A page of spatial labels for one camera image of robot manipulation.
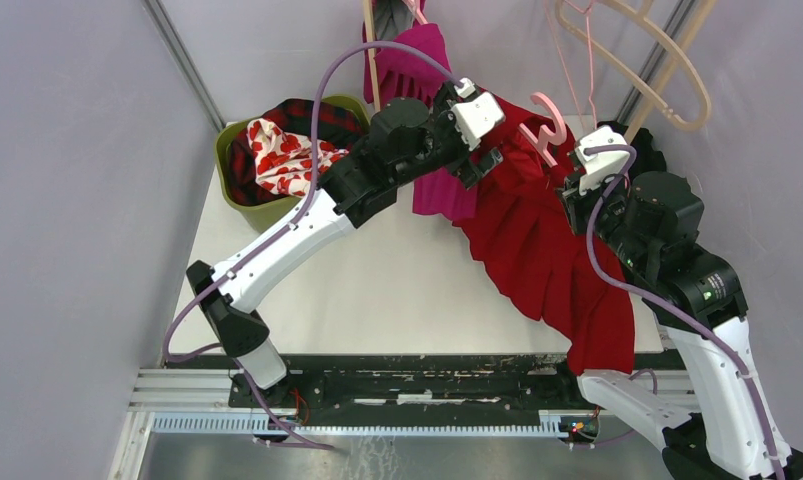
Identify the beige plastic hanger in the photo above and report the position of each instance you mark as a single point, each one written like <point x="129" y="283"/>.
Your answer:
<point x="668" y="57"/>

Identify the olive green plastic basket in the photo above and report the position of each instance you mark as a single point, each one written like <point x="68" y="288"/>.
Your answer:
<point x="343" y="119"/>

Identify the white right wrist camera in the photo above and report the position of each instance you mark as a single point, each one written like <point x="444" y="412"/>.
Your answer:
<point x="598" y="154"/>

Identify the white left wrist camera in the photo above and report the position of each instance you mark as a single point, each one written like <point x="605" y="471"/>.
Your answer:
<point x="476" y="113"/>

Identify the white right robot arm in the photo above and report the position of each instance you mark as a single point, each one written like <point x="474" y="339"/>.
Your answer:
<point x="651" y="225"/>

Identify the pink wire hanger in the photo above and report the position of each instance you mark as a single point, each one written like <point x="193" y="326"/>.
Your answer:
<point x="576" y="57"/>

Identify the red navy plaid skirt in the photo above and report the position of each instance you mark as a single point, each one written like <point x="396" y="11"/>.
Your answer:
<point x="270" y="157"/>

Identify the pink plastic hanger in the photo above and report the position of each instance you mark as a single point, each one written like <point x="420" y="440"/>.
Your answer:
<point x="546" y="135"/>

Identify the aluminium corner rail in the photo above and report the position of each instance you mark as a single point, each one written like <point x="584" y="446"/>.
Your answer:
<point x="181" y="56"/>

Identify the black shirt with flower print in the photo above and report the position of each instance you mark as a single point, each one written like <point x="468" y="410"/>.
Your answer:
<point x="649" y="158"/>

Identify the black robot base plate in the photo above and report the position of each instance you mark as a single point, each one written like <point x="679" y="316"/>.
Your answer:
<point x="426" y="390"/>

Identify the magenta pleated skirt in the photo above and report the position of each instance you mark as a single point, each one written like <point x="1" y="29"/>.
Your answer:
<point x="404" y="75"/>

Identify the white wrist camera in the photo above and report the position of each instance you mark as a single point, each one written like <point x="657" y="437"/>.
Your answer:
<point x="598" y="154"/>
<point x="476" y="113"/>

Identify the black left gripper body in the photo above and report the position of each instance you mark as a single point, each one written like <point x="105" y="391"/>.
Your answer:
<point x="452" y="151"/>

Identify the grey garment on rack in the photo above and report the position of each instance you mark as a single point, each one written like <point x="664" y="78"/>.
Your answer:
<point x="390" y="19"/>

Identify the red dress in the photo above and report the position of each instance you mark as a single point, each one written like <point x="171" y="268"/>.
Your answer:
<point x="521" y="236"/>

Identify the pink hanger of magenta skirt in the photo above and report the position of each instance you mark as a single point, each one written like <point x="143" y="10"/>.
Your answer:
<point x="416" y="8"/>

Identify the wooden clothes rack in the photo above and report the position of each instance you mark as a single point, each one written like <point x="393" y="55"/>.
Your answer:
<point x="506" y="46"/>

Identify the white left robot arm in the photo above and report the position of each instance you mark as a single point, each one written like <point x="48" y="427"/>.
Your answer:
<point x="406" y="140"/>

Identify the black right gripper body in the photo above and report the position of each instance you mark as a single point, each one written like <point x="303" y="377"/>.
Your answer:
<point x="612" y="208"/>

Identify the white red floral garment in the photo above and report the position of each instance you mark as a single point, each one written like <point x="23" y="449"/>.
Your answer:
<point x="283" y="161"/>

